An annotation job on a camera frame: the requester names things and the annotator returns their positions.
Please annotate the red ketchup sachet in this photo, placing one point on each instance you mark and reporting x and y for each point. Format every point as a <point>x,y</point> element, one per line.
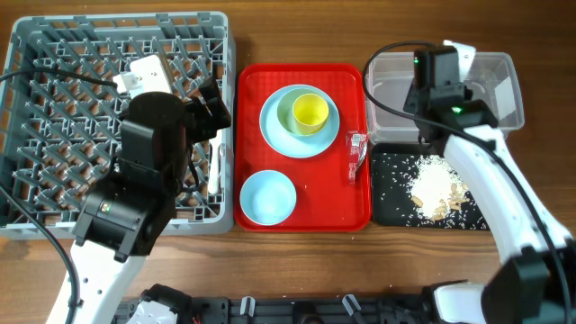
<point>356,144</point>

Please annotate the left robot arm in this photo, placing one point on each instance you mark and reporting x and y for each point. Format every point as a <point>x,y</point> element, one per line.
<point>124,212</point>

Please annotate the red plastic serving tray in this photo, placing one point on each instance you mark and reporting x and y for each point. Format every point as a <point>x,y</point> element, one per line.
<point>326,201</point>

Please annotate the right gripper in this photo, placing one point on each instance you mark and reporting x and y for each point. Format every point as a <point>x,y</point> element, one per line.
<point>411,100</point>

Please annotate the leftover rice and scraps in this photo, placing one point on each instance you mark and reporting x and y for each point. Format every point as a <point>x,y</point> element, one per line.
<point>437,189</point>

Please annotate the white plastic spoon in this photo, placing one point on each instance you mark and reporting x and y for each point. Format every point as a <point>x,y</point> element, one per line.
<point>214,169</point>

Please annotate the black plastic waste tray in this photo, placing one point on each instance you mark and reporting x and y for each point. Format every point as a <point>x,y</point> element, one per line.
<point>392,166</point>

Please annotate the light green bowl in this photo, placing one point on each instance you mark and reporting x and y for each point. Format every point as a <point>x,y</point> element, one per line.
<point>285,108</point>

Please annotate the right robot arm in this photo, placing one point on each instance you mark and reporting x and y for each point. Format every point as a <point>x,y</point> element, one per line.
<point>536,283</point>

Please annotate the clear plastic storage bin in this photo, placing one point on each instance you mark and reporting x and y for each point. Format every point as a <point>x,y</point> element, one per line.
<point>492,78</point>

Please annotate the yellow plastic cup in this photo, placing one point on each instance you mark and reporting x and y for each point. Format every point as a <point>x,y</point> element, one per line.
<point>310,112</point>

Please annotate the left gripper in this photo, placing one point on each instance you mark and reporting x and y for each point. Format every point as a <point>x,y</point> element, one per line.
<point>205,127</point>

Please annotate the grey plastic dishwasher rack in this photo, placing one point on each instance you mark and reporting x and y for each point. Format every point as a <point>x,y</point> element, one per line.
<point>60,117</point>

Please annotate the light blue plate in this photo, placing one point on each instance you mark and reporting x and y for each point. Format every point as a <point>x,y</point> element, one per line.
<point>290,145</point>

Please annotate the light blue small bowl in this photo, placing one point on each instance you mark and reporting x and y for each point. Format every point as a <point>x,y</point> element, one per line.
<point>268,197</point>

